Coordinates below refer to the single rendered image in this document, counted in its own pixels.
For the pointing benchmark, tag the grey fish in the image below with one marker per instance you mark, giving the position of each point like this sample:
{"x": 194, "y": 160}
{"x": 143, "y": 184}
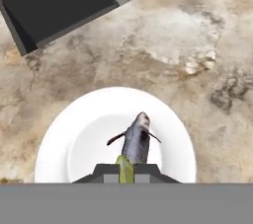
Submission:
{"x": 136, "y": 139}

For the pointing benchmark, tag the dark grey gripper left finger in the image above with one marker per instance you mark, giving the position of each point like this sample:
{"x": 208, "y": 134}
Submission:
{"x": 102, "y": 173}

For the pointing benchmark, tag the yellow-green lemon wedge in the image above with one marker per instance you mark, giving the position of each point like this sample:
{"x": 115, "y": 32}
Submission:
{"x": 125, "y": 170}

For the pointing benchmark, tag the white round plate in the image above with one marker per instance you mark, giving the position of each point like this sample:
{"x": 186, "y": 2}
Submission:
{"x": 82, "y": 135}

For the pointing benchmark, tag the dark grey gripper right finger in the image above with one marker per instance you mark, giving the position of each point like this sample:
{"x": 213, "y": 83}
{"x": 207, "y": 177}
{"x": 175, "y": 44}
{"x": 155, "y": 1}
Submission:
{"x": 148, "y": 172}

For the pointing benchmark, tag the dark grey sink basin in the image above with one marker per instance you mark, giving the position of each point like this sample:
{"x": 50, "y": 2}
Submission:
{"x": 59, "y": 2}

